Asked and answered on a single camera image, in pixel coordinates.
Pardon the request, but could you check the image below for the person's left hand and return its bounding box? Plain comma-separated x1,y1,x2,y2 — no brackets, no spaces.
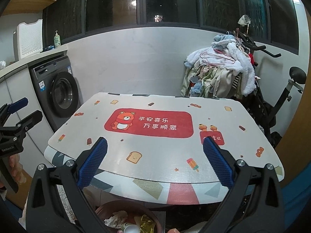
9,154,27,183

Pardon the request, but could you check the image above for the table with patterned cloth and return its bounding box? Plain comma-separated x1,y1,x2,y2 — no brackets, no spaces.
47,92,285,183

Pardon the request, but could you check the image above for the white counter cabinet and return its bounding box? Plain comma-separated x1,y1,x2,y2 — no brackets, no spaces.
0,44,73,199

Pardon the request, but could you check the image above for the pile of clothes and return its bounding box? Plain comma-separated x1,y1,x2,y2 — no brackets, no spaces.
181,34,257,100

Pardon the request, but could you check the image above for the black exercise bike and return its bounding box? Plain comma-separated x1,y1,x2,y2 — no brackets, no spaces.
227,30,307,148

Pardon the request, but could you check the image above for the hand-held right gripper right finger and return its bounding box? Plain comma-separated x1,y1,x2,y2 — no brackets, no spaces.
203,138,283,233

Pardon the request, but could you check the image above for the patterned foam-mat table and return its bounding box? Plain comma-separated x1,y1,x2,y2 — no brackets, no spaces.
44,92,285,205

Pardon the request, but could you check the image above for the white tissue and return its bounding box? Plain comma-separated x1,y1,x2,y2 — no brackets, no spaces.
104,210,129,227

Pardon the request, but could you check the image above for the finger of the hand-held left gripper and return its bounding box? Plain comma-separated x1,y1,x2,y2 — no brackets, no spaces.
13,110,43,133
6,97,28,114

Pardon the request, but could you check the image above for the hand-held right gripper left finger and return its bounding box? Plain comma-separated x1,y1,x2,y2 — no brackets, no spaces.
25,137,108,233

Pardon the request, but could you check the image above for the green soap pump bottle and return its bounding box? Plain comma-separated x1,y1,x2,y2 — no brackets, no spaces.
53,30,62,49

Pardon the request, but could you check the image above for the brown trash bin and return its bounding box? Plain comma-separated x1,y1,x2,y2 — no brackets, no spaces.
95,202,162,233

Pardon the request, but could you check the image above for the dark sliding window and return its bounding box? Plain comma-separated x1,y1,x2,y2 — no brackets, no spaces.
42,0,299,55

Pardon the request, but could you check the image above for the grey washing machine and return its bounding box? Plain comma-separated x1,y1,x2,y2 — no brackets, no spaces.
29,55,82,133

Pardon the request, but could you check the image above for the dark blue cloth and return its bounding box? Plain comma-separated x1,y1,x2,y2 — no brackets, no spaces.
283,180,311,224

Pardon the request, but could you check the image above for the white perforated laundry basket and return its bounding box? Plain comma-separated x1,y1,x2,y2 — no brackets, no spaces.
13,19,44,61

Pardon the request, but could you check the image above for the gold foil wrapper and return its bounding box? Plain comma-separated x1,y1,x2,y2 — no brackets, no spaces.
134,214,156,233

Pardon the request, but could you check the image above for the white hanging cloth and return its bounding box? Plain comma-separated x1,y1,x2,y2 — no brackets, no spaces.
238,15,252,27

